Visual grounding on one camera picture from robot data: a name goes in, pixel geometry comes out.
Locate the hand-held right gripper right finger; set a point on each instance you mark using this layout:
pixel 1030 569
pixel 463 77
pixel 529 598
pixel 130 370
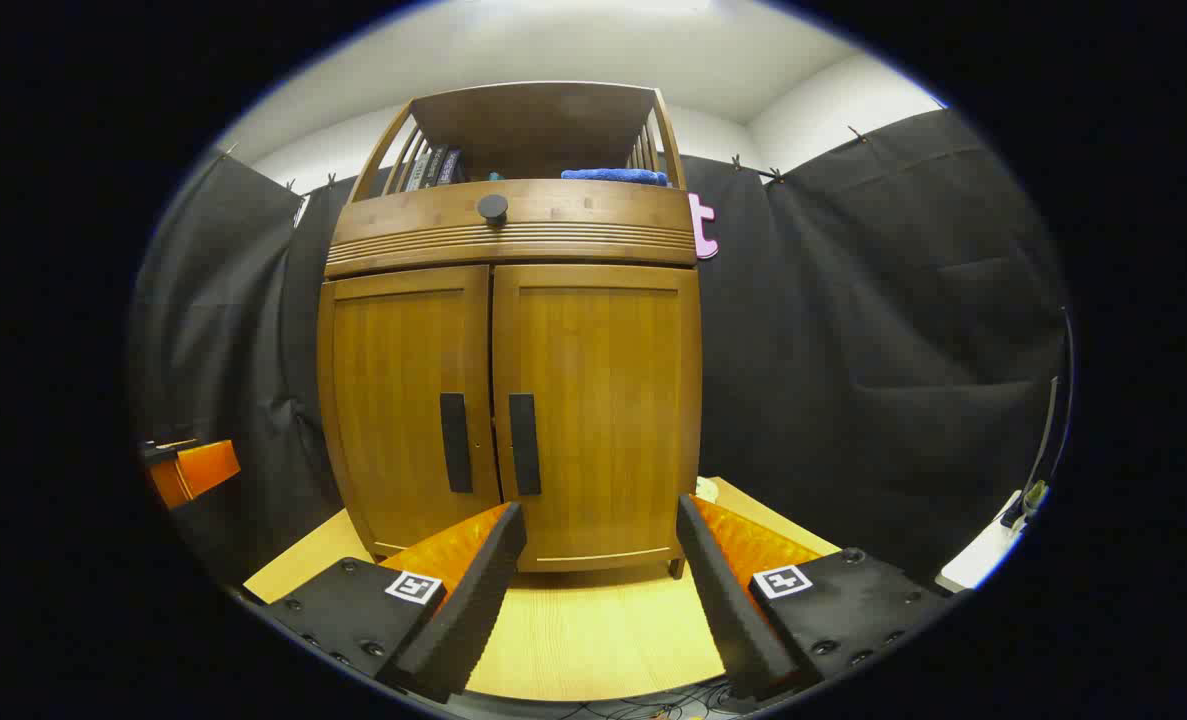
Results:
pixel 728 600

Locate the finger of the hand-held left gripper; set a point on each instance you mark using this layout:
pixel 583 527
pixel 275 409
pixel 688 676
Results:
pixel 203 470

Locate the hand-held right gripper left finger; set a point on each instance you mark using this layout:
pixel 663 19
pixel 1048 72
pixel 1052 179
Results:
pixel 473 600

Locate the wooden double-door shoe cabinet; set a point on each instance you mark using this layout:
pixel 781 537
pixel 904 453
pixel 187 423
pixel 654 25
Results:
pixel 533 125

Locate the wooden cabinet drawer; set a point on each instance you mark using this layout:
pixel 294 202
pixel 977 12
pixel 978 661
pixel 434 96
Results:
pixel 593 215

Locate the white side table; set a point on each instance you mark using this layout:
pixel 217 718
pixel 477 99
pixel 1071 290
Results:
pixel 978 555

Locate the black backdrop cloth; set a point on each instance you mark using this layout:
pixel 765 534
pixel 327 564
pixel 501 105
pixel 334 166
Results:
pixel 853 300

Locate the black book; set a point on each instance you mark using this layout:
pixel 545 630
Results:
pixel 432 168

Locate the black round drawer knob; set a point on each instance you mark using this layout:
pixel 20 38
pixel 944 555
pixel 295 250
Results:
pixel 492 208

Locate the dark blue book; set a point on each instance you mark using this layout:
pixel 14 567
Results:
pixel 450 166

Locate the blue folded cloth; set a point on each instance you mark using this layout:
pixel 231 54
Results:
pixel 613 177

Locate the dark upright frame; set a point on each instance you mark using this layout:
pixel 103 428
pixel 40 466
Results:
pixel 1051 420

